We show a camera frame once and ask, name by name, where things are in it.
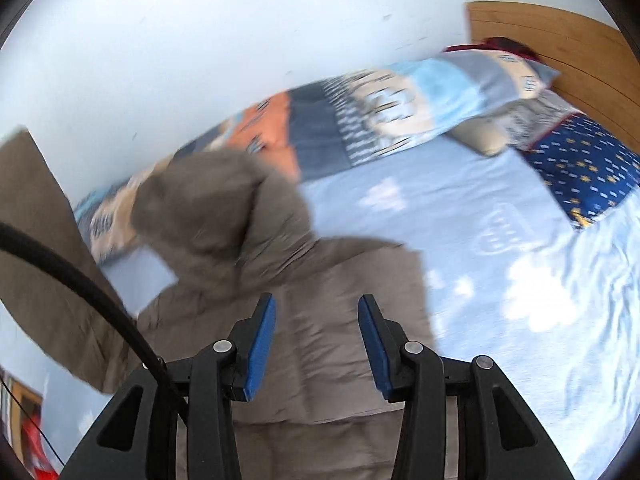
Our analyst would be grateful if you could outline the light blue bed sheet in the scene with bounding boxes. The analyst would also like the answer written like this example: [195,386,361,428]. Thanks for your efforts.
[97,132,640,480]

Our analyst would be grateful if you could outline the patchwork printed quilt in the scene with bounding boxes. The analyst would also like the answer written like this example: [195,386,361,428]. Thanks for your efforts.
[74,52,561,266]

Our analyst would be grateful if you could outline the black cable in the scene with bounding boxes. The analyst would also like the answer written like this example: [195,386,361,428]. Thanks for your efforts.
[0,222,191,411]

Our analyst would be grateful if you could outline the beige printed pillow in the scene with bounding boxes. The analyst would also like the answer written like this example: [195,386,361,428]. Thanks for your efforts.
[447,89,586,157]

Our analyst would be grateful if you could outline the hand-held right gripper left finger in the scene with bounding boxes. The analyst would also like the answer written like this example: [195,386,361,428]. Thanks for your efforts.
[59,294,277,480]

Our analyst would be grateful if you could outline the navy star-print pillow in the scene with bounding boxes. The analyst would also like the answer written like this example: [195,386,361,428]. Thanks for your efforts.
[522,112,640,231]

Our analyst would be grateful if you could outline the wooden headboard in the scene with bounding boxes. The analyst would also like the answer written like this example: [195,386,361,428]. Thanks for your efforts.
[466,1,640,156]

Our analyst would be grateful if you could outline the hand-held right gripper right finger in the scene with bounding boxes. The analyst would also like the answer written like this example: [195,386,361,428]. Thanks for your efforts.
[357,294,576,480]

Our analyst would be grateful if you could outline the wooden furniture piece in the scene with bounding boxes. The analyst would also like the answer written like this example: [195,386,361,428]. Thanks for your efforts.
[9,377,45,456]

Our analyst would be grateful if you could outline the red object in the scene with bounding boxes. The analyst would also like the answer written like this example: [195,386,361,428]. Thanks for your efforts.
[20,410,62,480]

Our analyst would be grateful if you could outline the brown quilted jacket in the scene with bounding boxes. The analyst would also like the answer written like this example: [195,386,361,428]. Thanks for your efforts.
[0,127,461,480]

